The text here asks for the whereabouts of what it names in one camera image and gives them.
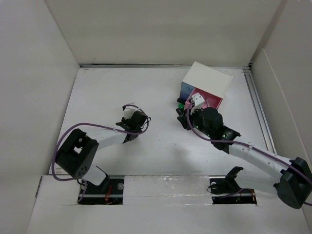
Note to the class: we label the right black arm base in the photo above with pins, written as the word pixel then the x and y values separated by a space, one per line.
pixel 225 190

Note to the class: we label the blue cap black marker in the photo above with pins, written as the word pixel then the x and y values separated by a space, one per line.
pixel 180 111

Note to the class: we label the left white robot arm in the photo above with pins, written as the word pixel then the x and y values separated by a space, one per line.
pixel 78 146

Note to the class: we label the lower left purple drawer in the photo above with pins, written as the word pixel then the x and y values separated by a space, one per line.
pixel 184 96

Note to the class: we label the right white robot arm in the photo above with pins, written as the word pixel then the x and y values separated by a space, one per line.
pixel 290 179

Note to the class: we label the pink drawer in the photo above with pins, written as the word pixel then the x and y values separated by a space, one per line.
pixel 211 100

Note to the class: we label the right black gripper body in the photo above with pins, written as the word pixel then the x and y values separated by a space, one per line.
pixel 196 121

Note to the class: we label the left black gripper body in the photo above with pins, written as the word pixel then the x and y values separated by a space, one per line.
pixel 124 120

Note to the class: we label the metal rail right edge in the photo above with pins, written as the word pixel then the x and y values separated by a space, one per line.
pixel 267 136

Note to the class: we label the white drawer organizer cabinet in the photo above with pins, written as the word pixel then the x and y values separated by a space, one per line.
pixel 208 79

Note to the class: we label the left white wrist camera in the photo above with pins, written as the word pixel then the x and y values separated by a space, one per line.
pixel 129 109

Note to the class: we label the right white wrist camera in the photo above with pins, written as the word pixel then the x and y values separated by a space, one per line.
pixel 199 102

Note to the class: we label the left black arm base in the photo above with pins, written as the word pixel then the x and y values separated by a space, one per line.
pixel 110 192

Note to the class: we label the pink cap black marker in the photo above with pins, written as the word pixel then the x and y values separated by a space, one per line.
pixel 181 100

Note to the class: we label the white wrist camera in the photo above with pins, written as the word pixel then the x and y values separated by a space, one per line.
pixel 129 109
pixel 199 102

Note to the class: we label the light blue drawer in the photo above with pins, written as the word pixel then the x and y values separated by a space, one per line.
pixel 187 88

